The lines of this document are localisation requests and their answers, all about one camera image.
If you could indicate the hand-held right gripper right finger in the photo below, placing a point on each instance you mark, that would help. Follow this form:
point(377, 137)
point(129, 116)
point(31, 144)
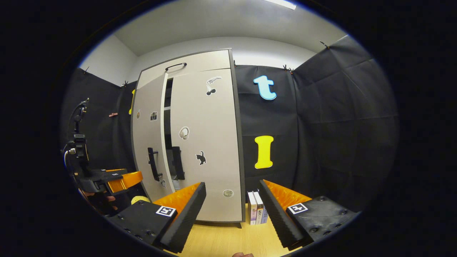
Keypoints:
point(276, 217)

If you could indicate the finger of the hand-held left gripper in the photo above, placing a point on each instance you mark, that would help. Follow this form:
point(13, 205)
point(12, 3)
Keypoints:
point(110, 174)
point(125, 180)

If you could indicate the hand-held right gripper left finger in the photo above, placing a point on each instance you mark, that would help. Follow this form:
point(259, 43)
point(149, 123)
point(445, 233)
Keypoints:
point(185, 217)

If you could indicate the white shoe cabinet door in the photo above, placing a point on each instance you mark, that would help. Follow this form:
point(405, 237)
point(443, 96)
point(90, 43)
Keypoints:
point(214, 125)
point(150, 135)

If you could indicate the white shoe cabinet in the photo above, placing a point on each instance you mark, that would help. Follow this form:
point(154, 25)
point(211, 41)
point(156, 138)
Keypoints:
point(168, 107)

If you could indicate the white orange book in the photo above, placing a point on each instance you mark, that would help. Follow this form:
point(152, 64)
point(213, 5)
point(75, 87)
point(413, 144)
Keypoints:
point(259, 210)

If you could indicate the white pink book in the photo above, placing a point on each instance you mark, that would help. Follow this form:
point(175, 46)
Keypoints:
point(252, 210)

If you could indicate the long ceiling light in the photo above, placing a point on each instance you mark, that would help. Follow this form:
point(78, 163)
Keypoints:
point(282, 3)

